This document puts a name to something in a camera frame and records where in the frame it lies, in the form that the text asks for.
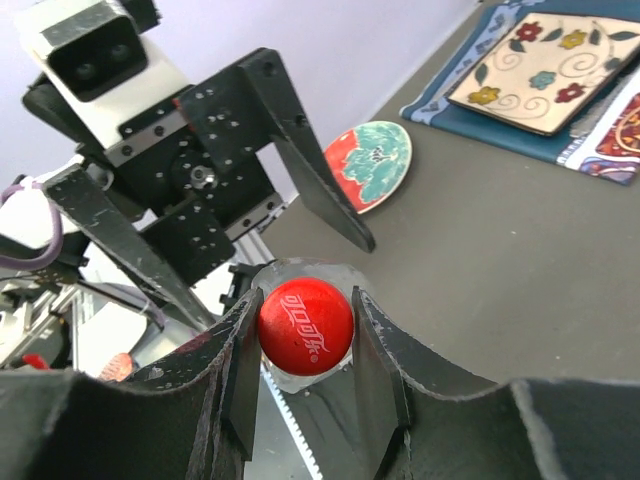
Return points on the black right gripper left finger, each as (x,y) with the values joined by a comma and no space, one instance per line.
(188,415)

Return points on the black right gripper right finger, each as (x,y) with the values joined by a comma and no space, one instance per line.
(424,417)

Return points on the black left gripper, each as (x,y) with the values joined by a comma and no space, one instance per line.
(192,160)

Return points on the red bottle cap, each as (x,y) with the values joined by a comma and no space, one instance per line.
(306,326)

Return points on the small red cap bottle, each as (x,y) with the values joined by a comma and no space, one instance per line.
(342,276)

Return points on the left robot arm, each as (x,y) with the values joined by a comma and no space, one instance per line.
(32,227)

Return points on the red teal round plate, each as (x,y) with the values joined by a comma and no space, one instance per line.
(370,161)

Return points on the blue patterned placemat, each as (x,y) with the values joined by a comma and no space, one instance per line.
(601,140)

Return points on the cream floral square plate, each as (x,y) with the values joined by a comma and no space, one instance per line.
(542,71)

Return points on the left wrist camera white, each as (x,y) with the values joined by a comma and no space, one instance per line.
(97,57)

